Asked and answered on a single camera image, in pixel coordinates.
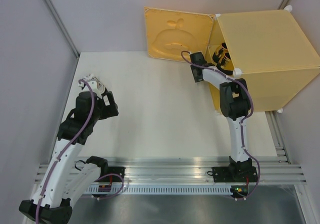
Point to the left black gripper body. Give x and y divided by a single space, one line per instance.
104 112

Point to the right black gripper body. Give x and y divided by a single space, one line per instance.
196 79

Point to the black white sneaker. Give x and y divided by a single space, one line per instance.
94 83

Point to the gold loafer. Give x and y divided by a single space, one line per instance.
223 61
219 52

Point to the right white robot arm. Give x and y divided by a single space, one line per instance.
235 104

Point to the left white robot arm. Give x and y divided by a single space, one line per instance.
55 198

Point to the yellow plastic shoe cabinet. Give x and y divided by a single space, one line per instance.
274 55

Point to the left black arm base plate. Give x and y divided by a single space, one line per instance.
116 170

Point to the white slotted cable duct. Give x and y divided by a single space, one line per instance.
130 189

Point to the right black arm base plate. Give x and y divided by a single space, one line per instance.
226 175

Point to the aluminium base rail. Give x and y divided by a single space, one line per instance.
182 145

